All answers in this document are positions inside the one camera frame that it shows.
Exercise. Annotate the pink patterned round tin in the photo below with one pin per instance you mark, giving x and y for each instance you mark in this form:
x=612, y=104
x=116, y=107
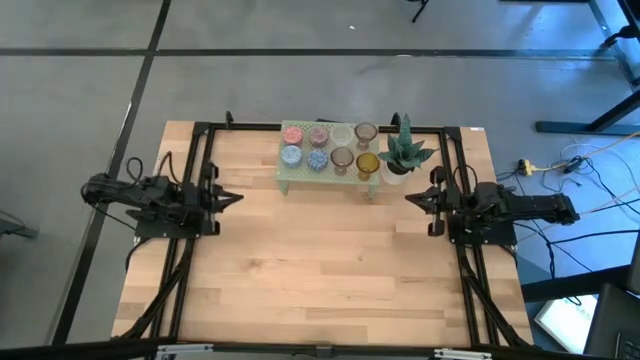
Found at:
x=293, y=135

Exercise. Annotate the purple patterned round tin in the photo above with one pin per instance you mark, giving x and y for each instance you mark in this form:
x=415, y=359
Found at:
x=318, y=136

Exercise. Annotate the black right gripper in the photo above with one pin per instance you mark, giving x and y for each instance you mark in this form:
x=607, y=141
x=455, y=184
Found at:
x=452, y=205

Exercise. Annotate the black floor beam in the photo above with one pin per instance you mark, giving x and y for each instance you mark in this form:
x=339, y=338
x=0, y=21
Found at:
x=575, y=282

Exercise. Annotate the mauve glass goblet candle holder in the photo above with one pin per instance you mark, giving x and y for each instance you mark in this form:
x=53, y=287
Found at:
x=366, y=131

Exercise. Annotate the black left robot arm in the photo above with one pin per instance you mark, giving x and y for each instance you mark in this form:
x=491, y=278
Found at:
x=140, y=192

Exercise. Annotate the dark desk frame rail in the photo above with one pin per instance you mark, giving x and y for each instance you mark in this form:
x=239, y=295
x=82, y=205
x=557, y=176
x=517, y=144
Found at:
x=607, y=35

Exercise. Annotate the silver crossbar bracket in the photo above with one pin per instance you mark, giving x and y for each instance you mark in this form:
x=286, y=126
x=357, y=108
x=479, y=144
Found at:
x=185, y=350
x=462, y=354

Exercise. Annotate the green perforated metal shelf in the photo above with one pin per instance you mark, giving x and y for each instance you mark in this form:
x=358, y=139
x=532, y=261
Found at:
x=325, y=179

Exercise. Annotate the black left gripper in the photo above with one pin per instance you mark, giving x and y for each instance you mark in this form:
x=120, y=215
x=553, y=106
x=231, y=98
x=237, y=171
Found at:
x=207, y=200

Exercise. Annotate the pink-brown glass candle holder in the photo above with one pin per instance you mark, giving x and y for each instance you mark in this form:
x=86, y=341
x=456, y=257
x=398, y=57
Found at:
x=342, y=157

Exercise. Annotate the black laptop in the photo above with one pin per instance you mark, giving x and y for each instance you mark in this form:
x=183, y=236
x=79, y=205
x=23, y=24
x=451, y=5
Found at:
x=615, y=325

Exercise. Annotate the white board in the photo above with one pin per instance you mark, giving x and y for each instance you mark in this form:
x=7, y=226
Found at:
x=570, y=322

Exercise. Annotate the yellow power strip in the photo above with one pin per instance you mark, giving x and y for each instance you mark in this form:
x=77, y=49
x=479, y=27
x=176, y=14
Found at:
x=526, y=167

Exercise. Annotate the black rig crossbar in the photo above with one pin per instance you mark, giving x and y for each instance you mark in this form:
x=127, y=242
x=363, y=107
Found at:
x=75, y=350

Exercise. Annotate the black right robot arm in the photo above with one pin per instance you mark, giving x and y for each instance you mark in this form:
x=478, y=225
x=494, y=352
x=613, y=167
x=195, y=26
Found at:
x=530, y=207

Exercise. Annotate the amber glass candle holder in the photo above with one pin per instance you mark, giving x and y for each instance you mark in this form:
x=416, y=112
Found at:
x=367, y=162

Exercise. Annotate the grey furniture foot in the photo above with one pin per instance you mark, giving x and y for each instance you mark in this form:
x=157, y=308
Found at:
x=15, y=229

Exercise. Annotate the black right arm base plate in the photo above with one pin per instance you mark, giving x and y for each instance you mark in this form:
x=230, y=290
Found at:
x=500, y=237

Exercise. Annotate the black tripod leg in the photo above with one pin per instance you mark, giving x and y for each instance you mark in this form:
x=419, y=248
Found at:
x=421, y=7

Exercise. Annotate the blue patterned round tin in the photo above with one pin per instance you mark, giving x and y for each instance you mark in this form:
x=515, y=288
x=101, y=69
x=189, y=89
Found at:
x=317, y=160
x=291, y=156

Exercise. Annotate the clear glass candle holder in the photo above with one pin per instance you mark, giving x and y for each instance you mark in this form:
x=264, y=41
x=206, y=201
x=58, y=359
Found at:
x=342, y=135

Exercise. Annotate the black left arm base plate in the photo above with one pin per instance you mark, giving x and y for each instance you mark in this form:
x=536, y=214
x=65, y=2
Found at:
x=165, y=231

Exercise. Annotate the potted succulent plant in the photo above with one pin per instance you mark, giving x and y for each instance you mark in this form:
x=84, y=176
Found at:
x=402, y=150

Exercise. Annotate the black desk foot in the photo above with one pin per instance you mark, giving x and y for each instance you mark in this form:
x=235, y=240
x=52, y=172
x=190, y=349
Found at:
x=575, y=127

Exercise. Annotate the black aluminium table frame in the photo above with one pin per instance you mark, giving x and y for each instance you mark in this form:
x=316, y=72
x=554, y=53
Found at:
x=240, y=127

